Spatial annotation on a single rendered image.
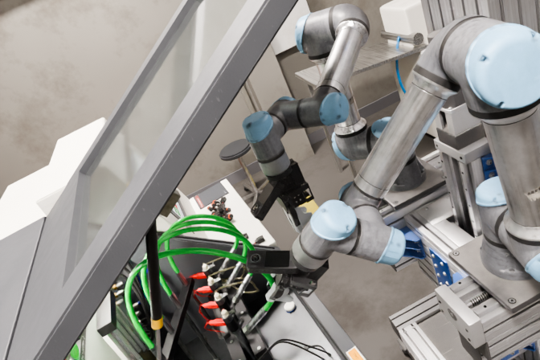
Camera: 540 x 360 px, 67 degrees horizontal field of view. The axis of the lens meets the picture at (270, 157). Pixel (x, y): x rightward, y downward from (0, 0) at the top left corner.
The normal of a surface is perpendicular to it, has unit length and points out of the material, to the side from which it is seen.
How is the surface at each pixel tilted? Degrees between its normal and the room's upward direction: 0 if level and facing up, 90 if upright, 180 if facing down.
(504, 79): 82
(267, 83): 90
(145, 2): 90
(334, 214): 45
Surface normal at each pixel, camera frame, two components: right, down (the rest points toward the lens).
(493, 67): -0.01, 0.34
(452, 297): -0.37, -0.82
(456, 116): 0.26, 0.36
